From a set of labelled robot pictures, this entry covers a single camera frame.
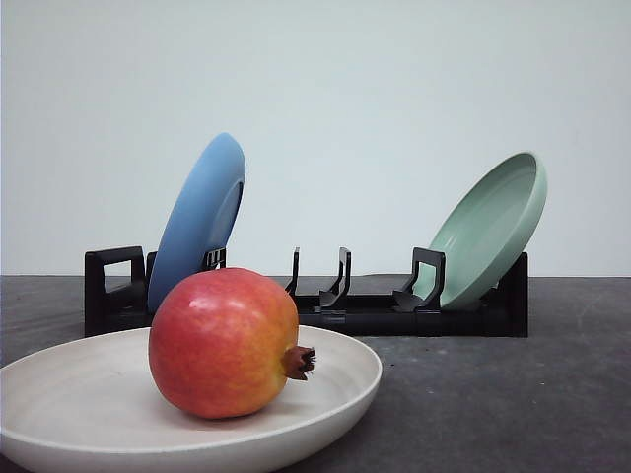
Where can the red pomegranate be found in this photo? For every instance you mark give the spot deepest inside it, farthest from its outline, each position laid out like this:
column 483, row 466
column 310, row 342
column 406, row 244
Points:
column 223, row 342

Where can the white plate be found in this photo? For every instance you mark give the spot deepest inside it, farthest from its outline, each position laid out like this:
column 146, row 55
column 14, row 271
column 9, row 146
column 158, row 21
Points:
column 90, row 405

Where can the blue plate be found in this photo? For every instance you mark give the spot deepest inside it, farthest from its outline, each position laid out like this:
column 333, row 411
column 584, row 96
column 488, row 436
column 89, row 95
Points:
column 202, row 219

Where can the green plate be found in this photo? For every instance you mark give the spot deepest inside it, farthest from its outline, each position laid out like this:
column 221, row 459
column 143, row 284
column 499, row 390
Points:
column 487, row 233

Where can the black dish rack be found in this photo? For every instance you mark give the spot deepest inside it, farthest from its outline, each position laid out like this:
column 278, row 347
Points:
column 118, row 284

